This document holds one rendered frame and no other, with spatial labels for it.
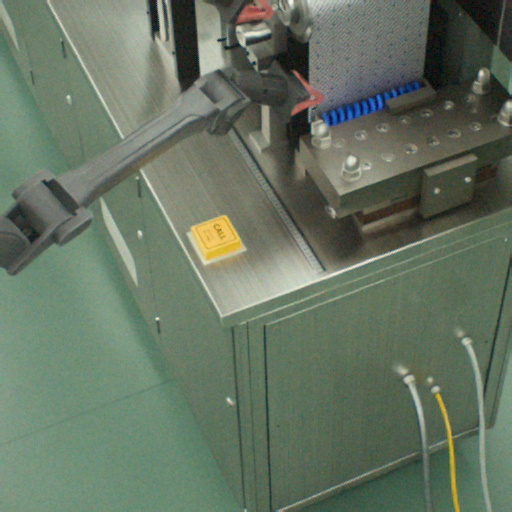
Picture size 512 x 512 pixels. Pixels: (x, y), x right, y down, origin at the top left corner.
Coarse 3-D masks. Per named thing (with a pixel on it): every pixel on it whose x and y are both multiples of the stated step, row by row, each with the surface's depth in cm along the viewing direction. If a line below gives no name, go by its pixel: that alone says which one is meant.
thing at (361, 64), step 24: (384, 24) 218; (408, 24) 221; (312, 48) 215; (336, 48) 217; (360, 48) 220; (384, 48) 222; (408, 48) 225; (312, 72) 219; (336, 72) 222; (360, 72) 224; (384, 72) 227; (408, 72) 230; (312, 96) 223; (336, 96) 226; (360, 96) 229; (312, 120) 228
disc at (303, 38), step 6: (306, 0) 207; (306, 6) 208; (306, 12) 209; (312, 12) 208; (306, 18) 210; (312, 18) 208; (306, 24) 211; (312, 24) 209; (306, 30) 212; (312, 30) 210; (294, 36) 218; (300, 36) 216; (306, 36) 213; (300, 42) 217; (306, 42) 214
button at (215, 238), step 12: (192, 228) 224; (204, 228) 224; (216, 228) 224; (228, 228) 224; (204, 240) 222; (216, 240) 222; (228, 240) 222; (240, 240) 222; (204, 252) 221; (216, 252) 222; (228, 252) 223
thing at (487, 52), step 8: (480, 32) 258; (480, 40) 260; (488, 40) 257; (480, 48) 261; (488, 48) 258; (496, 48) 257; (480, 56) 262; (488, 56) 259; (496, 56) 259; (504, 56) 260; (480, 64) 264; (488, 64) 260; (496, 64) 260; (504, 64) 261; (496, 72) 262; (504, 72) 263; (504, 80) 265
